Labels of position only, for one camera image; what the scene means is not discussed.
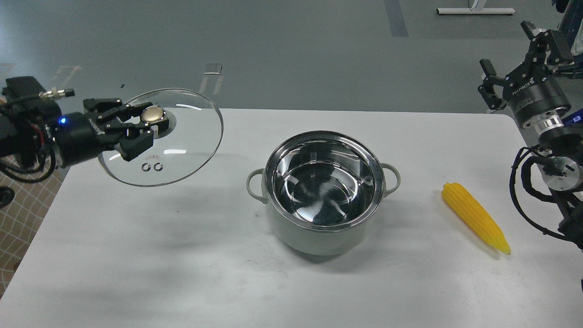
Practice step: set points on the grey steel cooking pot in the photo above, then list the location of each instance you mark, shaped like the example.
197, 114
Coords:
321, 190

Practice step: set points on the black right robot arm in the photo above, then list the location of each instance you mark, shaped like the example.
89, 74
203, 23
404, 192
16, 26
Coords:
551, 170

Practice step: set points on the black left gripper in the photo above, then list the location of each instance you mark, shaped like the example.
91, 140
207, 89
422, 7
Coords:
83, 136

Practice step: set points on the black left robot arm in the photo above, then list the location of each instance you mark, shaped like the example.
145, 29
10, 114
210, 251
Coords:
36, 137

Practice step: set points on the yellow corn cob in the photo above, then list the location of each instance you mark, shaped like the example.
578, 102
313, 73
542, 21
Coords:
474, 215

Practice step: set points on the glass pot lid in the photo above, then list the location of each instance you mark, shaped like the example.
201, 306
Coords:
194, 133

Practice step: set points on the white desk base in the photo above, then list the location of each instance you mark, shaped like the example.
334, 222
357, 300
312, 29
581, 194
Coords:
478, 7

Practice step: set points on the beige checkered cloth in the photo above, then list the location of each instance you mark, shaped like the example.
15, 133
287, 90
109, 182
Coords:
21, 219

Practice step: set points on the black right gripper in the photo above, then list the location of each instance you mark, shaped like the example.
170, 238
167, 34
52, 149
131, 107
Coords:
533, 96

